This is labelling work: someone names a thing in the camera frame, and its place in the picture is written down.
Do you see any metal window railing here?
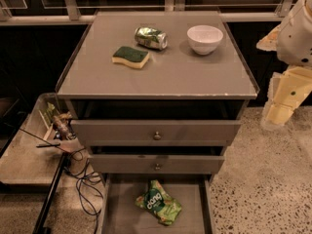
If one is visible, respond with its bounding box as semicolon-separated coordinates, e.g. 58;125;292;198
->
0;0;297;25

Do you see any top grey drawer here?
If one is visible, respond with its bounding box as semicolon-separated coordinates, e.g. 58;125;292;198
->
71;120;241;146

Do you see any green yellow sponge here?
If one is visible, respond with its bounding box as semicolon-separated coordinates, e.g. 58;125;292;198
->
112;46;149;69

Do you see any black cable on floor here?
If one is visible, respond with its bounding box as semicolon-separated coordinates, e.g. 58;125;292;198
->
63;147;104;234

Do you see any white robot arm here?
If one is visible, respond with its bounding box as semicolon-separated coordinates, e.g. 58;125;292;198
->
256;0;312;130

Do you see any grey three-drawer cabinet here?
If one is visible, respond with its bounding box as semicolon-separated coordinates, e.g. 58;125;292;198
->
54;10;261;234

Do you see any brown bottle in bin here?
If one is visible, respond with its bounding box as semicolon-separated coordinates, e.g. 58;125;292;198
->
53;114;75;140

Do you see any middle grey drawer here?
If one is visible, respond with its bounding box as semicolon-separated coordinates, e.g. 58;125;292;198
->
90;154;224;175

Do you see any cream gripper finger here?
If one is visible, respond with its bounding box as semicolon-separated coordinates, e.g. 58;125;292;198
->
262;101;293;126
256;25;280;52

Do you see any green crushed soda can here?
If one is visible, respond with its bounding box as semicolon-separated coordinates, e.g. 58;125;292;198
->
135;27;168;50

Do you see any green rice chip bag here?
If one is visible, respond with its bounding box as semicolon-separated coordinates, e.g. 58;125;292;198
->
135;179;182;226

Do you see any white ceramic bowl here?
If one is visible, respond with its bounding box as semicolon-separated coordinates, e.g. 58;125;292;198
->
187;25;223;55

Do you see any bottom grey drawer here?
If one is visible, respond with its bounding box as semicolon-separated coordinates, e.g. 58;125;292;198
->
97;175;216;234

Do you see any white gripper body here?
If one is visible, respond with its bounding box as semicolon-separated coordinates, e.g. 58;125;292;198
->
268;65;312;108

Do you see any grey drawer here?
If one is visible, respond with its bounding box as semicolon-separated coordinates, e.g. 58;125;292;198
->
90;154;224;175
71;120;241;146
97;175;216;234

